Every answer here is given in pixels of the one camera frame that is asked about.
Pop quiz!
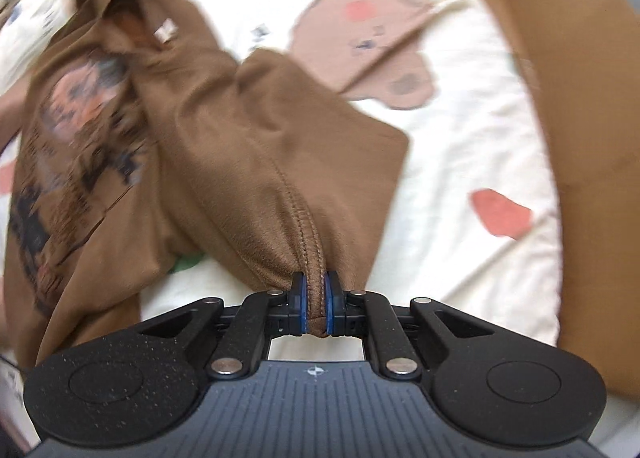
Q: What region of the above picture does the cream bear print bedsheet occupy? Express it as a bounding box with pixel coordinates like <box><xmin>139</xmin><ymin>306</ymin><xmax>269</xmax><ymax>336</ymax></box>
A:
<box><xmin>1</xmin><ymin>0</ymin><xmax>561</xmax><ymax>370</ymax></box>

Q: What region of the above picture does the brown cardboard sheet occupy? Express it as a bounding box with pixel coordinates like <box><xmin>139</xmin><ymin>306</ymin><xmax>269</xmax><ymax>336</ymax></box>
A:
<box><xmin>486</xmin><ymin>0</ymin><xmax>639</xmax><ymax>398</ymax></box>

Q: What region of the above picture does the brown printed t-shirt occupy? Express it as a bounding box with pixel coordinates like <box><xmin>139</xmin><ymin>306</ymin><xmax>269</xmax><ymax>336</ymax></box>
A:
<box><xmin>4</xmin><ymin>0</ymin><xmax>408</xmax><ymax>368</ymax></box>

